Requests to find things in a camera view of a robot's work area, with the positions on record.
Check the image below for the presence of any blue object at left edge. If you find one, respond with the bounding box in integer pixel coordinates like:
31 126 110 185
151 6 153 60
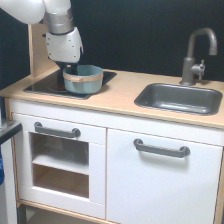
0 147 4 185

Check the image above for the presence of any black toy stovetop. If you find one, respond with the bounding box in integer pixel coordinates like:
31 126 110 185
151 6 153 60
24 70 116 99

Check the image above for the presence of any teal pot with wooden rim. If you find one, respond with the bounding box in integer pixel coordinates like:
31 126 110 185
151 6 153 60
63 65 103 94

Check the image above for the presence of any white oven door with window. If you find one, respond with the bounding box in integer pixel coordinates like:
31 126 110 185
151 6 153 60
14 113 106 219

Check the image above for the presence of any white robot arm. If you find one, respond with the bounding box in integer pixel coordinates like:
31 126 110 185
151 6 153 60
0 0 83 90

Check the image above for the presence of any grey table edge at left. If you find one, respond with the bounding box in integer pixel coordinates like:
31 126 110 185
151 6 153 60
0 119 22 145

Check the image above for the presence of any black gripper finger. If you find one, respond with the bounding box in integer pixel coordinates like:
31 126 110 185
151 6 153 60
56 62 65 90
68 64 78 75

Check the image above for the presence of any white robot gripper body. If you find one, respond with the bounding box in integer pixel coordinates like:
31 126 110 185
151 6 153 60
46 28 83 64

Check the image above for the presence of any white cabinet door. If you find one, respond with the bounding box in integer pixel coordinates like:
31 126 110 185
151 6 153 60
106 130 222 224

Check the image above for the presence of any grey toy faucet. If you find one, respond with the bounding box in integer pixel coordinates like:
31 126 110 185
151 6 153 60
179 27 218 87

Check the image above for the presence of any wooden toy kitchen frame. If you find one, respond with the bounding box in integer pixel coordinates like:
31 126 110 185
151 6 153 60
0 23 224 224

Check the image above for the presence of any dark grey sink basin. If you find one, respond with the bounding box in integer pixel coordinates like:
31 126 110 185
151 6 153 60
134 83 222 116

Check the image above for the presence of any grey oven door handle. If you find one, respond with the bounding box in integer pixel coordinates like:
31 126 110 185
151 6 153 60
34 122 81 138

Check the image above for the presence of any grey cabinet door handle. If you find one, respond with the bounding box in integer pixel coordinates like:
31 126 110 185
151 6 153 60
133 139 190 158

